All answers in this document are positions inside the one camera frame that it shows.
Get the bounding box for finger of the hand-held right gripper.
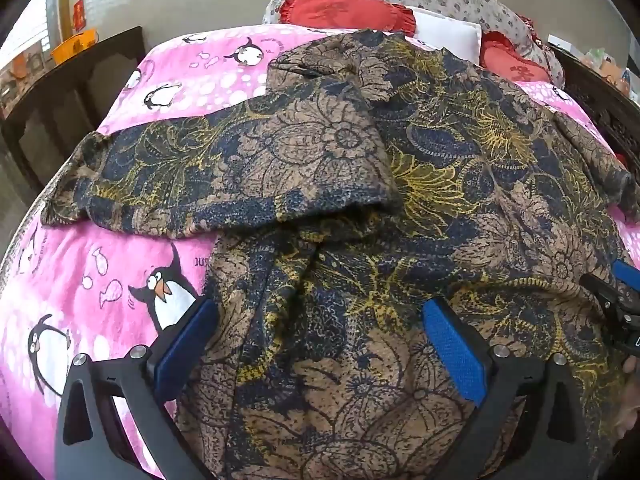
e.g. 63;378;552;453
580;259;640;321

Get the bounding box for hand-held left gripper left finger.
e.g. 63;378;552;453
54;297;221;480

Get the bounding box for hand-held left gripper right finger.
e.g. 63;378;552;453
421;296;598;480

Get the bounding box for brown navy floral garment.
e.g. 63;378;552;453
40;30;636;480

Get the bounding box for person's right hand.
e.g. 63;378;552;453
614;352;640;443

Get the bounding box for pink penguin print blanket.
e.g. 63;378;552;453
0;24;640;480

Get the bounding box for dark carved wooden cabinet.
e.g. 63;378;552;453
550;42;640;161

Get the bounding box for red heart pillow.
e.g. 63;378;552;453
480;30;553;83
279;0;418;36

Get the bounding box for dark wooden bedside table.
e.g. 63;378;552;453
0;25;146;191

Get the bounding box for white pillow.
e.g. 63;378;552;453
405;6;483;63

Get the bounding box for orange basket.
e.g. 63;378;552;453
50;30;101;66

